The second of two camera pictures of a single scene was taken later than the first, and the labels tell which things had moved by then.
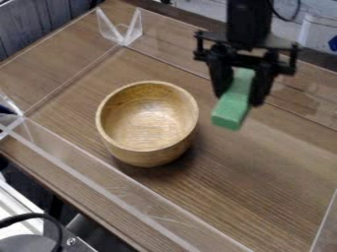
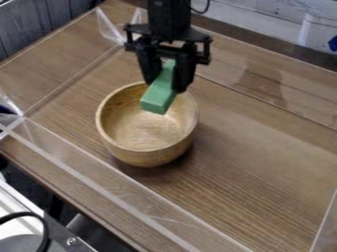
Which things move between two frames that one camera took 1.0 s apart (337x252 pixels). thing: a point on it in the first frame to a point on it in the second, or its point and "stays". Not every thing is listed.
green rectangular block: (230, 107) to (161, 94)
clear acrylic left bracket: (11, 114) stays
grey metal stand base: (44, 242) stays
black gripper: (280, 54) to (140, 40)
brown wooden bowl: (146, 119) stays
